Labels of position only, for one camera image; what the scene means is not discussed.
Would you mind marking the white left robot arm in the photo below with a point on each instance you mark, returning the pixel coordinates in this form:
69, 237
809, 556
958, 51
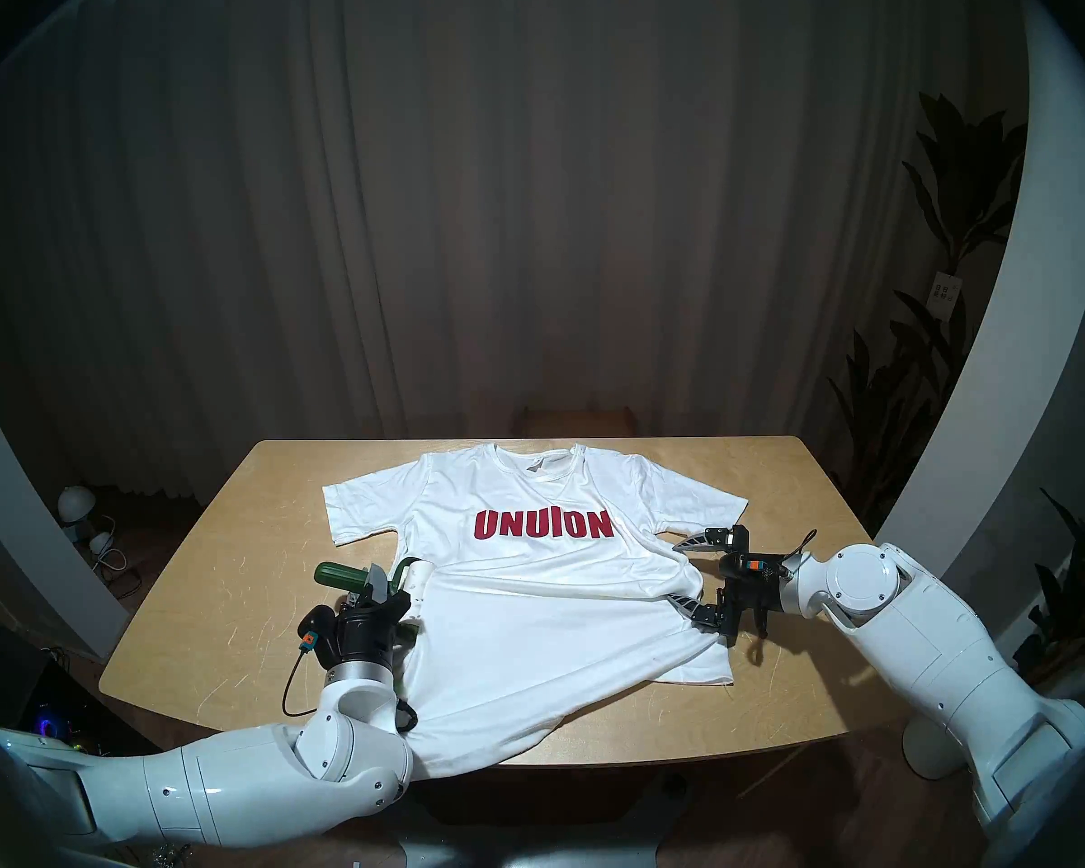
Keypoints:
235, 785

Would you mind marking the white paper plant tag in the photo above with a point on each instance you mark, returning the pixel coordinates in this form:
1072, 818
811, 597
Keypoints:
944, 287

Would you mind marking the beige pleated curtain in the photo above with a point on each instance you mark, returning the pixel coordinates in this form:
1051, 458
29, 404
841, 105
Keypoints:
506, 197

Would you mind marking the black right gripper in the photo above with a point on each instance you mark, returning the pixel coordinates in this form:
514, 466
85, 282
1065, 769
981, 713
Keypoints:
755, 590

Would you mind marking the black computer with rgb fans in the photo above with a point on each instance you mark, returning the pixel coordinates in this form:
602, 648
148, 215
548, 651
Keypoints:
54, 721

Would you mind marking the white mushroom lamp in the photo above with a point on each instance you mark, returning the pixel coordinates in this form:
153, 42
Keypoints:
76, 503

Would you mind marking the white t-shirt red print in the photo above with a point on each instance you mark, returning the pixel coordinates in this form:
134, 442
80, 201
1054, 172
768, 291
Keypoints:
551, 640

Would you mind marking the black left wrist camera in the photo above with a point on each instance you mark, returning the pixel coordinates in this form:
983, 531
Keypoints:
316, 629

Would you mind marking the white curved pillar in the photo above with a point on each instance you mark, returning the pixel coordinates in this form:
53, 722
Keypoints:
1004, 378
18, 532

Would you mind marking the plant in white pot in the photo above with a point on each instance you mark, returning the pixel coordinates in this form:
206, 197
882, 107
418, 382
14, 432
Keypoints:
1080, 604

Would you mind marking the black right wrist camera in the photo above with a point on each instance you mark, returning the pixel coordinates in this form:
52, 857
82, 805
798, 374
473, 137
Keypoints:
752, 566

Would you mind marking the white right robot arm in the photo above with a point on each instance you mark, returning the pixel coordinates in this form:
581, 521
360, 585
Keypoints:
931, 640

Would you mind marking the tall dark leafy plant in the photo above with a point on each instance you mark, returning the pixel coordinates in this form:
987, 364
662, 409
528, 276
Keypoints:
963, 188

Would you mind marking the small white round lamp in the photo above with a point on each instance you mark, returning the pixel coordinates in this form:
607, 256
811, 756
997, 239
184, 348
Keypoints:
100, 542

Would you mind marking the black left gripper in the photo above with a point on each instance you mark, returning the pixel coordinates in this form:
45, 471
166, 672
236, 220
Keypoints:
371, 636

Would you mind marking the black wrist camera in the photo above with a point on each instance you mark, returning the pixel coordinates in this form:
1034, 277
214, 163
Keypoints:
316, 629
752, 566

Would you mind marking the brown wooden chair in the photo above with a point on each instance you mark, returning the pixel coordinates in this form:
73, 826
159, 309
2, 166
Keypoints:
579, 423

